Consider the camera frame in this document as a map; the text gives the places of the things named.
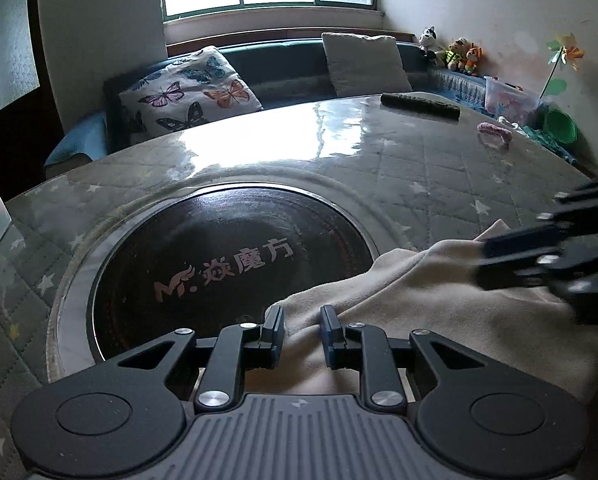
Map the cream sweatshirt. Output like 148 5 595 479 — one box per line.
246 220 598 402

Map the green plastic basket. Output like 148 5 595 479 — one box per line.
543 110 578 145

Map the round black induction cooktop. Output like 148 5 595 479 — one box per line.
46 182 378 380

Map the clear plastic storage box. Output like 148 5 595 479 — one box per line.
484 76 540 126

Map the colourful paper pinwheel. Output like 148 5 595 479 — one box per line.
540 34 585 100

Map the black remote control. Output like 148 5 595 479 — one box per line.
380 93 460 122

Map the orange plush toy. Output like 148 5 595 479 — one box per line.
463 44 483 76

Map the yellow plush toy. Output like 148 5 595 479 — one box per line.
444 37 472 72

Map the black white plush toy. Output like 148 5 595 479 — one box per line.
418 26 445 67

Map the butterfly print pillow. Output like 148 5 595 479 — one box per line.
119 47 263 144

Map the plain beige pillow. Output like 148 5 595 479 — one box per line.
322 32 413 98

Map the teal corner sofa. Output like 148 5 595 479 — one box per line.
45 38 493 178

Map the dark wooden door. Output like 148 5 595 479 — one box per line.
0 0 64 200

